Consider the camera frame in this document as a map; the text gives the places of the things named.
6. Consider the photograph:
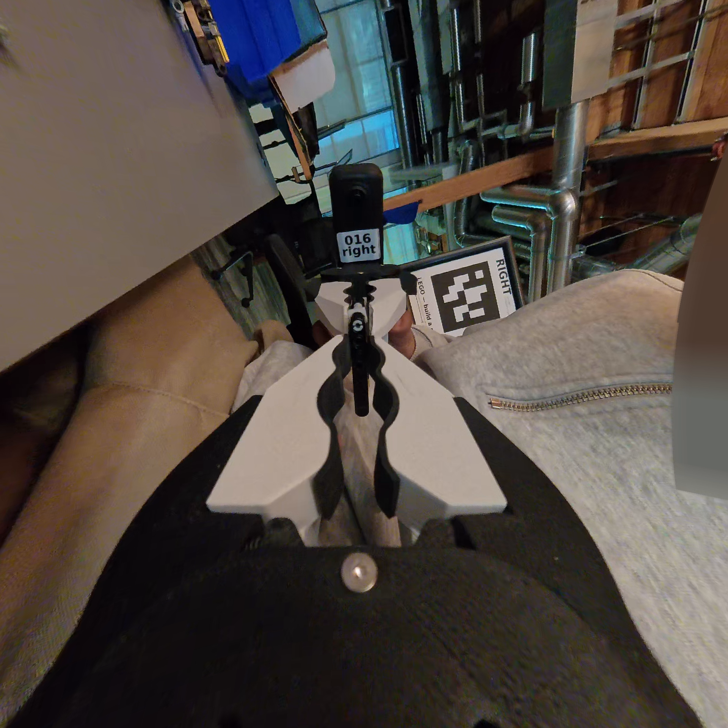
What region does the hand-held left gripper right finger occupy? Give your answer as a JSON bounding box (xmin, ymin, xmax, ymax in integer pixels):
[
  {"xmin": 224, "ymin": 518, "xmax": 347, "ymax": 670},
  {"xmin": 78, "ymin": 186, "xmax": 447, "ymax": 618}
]
[{"xmin": 367, "ymin": 334, "xmax": 508, "ymax": 548}]

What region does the group of metal pipes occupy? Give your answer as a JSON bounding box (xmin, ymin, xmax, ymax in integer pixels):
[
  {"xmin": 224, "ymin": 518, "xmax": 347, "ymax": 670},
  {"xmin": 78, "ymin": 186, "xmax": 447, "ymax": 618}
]
[{"xmin": 387, "ymin": 0, "xmax": 541, "ymax": 171}]

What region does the framed marker sign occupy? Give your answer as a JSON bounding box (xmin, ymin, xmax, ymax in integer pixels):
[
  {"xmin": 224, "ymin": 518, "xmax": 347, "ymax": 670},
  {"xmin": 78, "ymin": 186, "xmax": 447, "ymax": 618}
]
[{"xmin": 406, "ymin": 236, "xmax": 525, "ymax": 340}]

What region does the black yellow tool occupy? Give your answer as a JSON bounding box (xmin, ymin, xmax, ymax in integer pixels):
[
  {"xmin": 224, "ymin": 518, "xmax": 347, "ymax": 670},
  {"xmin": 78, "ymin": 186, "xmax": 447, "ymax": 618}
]
[{"xmin": 173, "ymin": 0, "xmax": 229, "ymax": 77}]

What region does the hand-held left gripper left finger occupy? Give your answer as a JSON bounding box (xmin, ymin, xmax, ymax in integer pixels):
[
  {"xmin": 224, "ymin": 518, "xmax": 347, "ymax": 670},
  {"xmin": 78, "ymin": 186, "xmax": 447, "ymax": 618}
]
[{"xmin": 206, "ymin": 334, "xmax": 349, "ymax": 548}]

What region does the wooden railing beam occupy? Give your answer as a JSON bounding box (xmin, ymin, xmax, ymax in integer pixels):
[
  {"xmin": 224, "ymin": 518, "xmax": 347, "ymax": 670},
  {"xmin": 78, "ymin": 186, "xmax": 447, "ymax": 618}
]
[{"xmin": 382, "ymin": 116, "xmax": 728, "ymax": 212}]

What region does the cardboard box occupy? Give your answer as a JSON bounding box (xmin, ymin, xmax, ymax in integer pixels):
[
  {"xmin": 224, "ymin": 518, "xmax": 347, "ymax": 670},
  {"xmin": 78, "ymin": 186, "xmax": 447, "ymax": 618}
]
[{"xmin": 267, "ymin": 42, "xmax": 337, "ymax": 180}]

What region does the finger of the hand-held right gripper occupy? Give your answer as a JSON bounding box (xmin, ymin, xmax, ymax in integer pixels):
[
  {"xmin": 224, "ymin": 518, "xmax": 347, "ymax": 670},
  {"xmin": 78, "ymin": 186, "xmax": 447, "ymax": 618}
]
[
  {"xmin": 314, "ymin": 283, "xmax": 351, "ymax": 343},
  {"xmin": 367, "ymin": 283, "xmax": 408, "ymax": 337}
]

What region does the person's right forearm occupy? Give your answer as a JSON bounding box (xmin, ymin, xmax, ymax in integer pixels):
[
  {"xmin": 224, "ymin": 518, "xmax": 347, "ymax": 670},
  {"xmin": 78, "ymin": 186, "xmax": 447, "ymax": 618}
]
[{"xmin": 411, "ymin": 270, "xmax": 683, "ymax": 393}]

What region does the silver metal duct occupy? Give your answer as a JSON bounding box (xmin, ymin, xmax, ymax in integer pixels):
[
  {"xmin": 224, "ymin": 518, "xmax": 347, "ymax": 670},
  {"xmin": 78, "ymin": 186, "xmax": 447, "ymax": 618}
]
[
  {"xmin": 571, "ymin": 213, "xmax": 704, "ymax": 279},
  {"xmin": 480, "ymin": 102, "xmax": 592, "ymax": 302}
]

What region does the black office chair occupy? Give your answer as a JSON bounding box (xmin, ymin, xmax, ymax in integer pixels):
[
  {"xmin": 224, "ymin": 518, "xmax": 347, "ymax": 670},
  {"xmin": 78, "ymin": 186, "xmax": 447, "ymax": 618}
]
[{"xmin": 263, "ymin": 233, "xmax": 323, "ymax": 349}]

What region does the blue plastic bin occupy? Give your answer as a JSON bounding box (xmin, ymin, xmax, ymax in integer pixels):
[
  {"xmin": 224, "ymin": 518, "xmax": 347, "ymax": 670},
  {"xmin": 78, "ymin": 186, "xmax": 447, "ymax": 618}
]
[{"xmin": 209, "ymin": 0, "xmax": 303, "ymax": 107}]

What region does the person's right hand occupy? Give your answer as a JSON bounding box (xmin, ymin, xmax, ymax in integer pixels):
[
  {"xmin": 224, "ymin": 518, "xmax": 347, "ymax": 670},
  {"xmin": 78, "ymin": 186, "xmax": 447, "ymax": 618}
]
[{"xmin": 391, "ymin": 310, "xmax": 414, "ymax": 360}]

